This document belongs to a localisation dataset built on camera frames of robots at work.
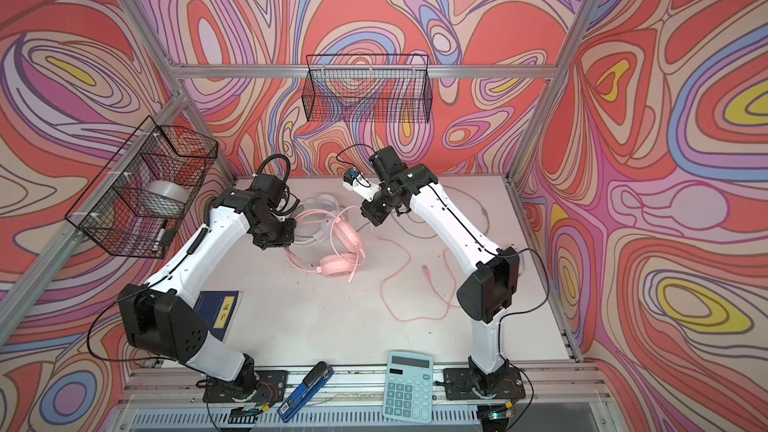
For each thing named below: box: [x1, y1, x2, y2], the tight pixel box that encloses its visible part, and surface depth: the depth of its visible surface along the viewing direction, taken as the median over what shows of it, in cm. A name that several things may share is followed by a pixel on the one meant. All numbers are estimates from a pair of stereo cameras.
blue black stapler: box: [276, 361, 334, 423], surface depth 72 cm
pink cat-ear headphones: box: [284, 206, 366, 283], surface depth 76 cm
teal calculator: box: [382, 350, 434, 424], surface depth 73 cm
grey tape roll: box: [140, 180, 189, 218], surface depth 73 cm
